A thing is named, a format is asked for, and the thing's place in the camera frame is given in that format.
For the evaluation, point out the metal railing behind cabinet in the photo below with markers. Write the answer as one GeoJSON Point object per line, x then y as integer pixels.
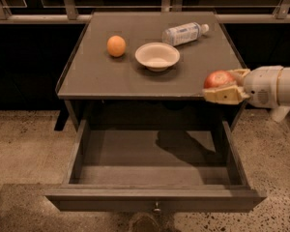
{"type": "Point", "coordinates": [81, 11]}

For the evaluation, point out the grey cabinet with counter top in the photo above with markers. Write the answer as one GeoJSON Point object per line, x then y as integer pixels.
{"type": "Point", "coordinates": [118, 58]}

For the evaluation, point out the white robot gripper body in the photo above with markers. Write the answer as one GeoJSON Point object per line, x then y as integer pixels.
{"type": "Point", "coordinates": [260, 85]}

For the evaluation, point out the orange fruit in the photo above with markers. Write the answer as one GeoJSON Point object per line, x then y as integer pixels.
{"type": "Point", "coordinates": [116, 46]}

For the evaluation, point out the small metal drawer knob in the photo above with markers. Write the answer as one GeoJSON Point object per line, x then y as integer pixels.
{"type": "Point", "coordinates": [157, 208]}

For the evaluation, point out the red apple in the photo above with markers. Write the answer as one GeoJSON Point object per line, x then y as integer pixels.
{"type": "Point", "coordinates": [218, 78]}

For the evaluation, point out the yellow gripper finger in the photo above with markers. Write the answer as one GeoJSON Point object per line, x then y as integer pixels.
{"type": "Point", "coordinates": [239, 75]}
{"type": "Point", "coordinates": [229, 94]}

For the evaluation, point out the open grey top drawer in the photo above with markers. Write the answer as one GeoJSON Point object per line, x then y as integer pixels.
{"type": "Point", "coordinates": [130, 169]}

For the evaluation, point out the white cylindrical post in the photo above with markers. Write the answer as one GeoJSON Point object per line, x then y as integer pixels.
{"type": "Point", "coordinates": [279, 113]}

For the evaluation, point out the clear plastic water bottle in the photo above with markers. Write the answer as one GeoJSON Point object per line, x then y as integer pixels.
{"type": "Point", "coordinates": [185, 33]}

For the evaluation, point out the white paper bowl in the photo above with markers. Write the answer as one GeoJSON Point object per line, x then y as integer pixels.
{"type": "Point", "coordinates": [157, 57]}

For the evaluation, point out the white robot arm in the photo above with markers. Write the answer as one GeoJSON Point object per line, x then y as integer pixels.
{"type": "Point", "coordinates": [283, 87]}

